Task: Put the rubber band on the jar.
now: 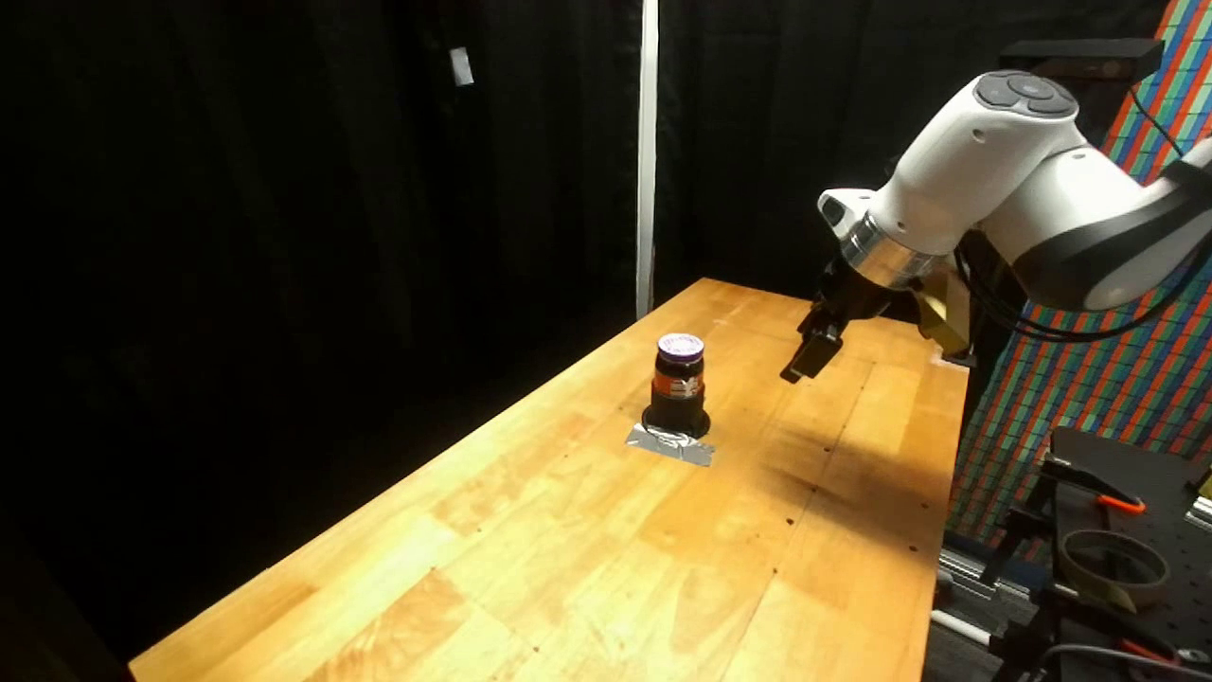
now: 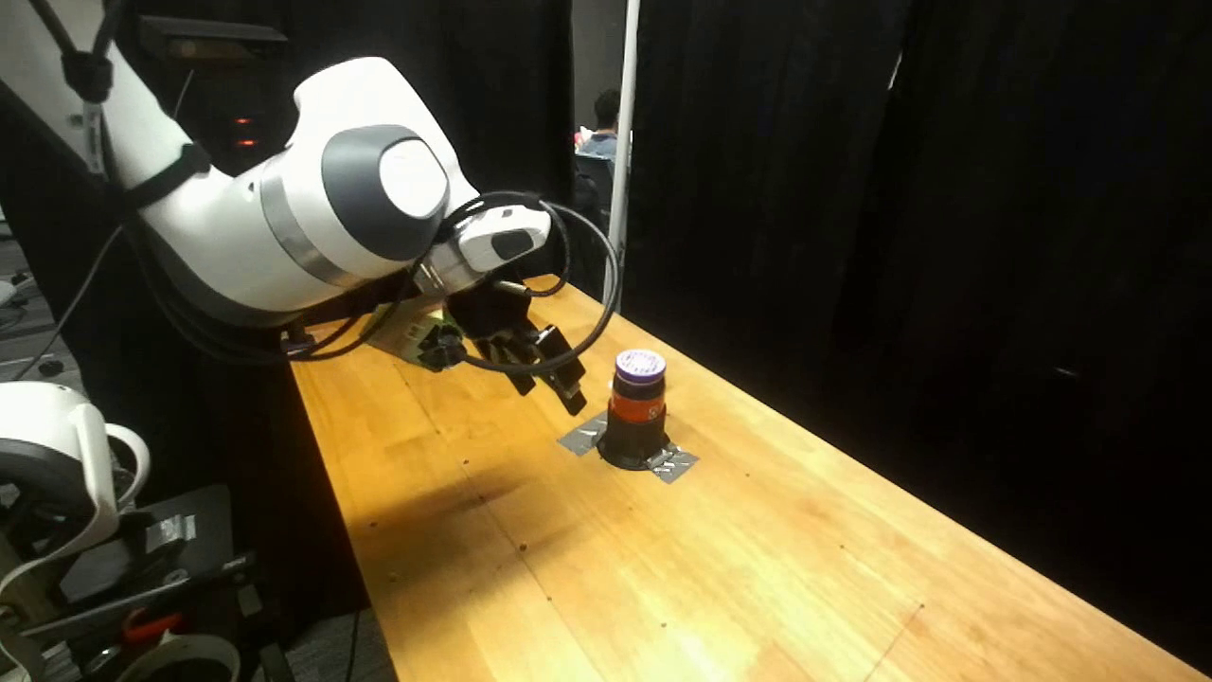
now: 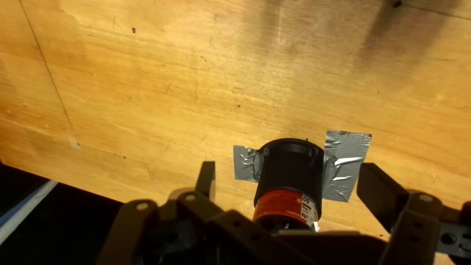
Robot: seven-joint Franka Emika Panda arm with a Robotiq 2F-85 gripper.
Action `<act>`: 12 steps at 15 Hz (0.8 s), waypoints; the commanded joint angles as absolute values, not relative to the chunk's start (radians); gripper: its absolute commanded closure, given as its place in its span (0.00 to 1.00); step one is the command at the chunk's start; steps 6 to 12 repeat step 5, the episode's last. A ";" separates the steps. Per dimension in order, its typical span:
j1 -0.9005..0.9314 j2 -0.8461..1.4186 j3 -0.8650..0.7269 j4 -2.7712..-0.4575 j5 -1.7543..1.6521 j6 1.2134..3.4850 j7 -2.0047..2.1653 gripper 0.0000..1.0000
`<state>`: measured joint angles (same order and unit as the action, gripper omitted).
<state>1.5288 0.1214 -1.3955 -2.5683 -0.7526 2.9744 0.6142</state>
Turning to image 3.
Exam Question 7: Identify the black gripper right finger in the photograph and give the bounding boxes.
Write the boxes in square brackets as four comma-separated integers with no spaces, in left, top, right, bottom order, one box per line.
[357,162,471,265]

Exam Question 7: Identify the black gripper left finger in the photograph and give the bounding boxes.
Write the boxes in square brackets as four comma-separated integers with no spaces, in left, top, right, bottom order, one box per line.
[95,161,256,265]

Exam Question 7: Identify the small grey duct tape piece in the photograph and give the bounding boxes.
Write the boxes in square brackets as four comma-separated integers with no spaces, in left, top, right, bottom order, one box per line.
[231,145,262,184]

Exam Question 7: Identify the black cylinder with metal bracket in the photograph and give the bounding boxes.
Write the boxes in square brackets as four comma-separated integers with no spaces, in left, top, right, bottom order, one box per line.
[252,137,326,233]

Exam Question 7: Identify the white rail beside table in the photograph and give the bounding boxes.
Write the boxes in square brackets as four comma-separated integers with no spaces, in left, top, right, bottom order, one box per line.
[0,180,61,246]

